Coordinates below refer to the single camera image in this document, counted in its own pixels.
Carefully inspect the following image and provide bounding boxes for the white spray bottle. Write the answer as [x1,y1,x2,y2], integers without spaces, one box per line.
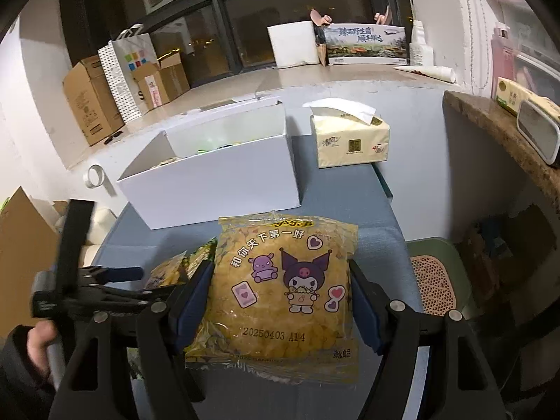
[409,20,435,67]

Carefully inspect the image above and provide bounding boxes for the green chair with rattan seat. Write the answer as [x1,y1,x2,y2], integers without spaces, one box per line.
[406,237,472,316]

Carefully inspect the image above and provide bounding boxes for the rolled white paper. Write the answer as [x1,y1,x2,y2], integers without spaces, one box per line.
[395,65,456,84]

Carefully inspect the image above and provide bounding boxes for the brown wooden side table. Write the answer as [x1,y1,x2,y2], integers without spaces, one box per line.
[442,90,559,215]

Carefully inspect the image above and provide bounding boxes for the white tape roll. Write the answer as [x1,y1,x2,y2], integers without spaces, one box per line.
[83,164,105,189]

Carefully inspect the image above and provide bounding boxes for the black scissors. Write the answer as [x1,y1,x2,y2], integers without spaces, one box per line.
[104,131,123,145]

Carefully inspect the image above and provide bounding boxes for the person's left hand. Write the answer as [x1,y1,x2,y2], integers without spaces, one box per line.
[27,320,58,379]

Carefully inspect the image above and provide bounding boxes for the large brown cardboard box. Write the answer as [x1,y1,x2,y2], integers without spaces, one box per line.
[63,55,124,146]

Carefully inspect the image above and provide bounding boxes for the white framed mirror device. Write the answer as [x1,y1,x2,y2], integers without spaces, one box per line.
[516,100,559,166]

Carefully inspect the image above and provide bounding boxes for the white dotted paper bag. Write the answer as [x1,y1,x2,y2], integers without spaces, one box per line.
[98,24,156,123]

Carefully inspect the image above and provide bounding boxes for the white foam box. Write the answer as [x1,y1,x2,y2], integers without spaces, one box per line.
[268,20,320,68]

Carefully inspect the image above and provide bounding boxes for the yellow Kuromi popcorn bag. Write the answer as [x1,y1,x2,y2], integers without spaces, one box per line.
[184,211,359,384]

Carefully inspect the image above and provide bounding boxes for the yellow tissue pack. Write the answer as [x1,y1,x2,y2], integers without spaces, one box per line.
[303,98,390,169]

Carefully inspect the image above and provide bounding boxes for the clear plastic drawer organizer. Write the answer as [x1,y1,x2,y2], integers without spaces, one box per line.
[489,0,559,103]

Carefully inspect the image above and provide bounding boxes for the small open cardboard box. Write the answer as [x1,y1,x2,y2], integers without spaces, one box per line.
[132,49,190,111]

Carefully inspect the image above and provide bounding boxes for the white open storage box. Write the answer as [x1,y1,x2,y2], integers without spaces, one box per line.
[117,97,300,230]

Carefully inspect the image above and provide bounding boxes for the cream sofa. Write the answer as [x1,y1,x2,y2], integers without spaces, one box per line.
[52,201,117,267]

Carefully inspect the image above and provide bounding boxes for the cream noodle snack bag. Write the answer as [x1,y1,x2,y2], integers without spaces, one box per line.
[144,238,217,290]

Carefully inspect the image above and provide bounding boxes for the landscape printed long box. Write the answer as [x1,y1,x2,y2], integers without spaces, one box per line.
[324,24,408,67]

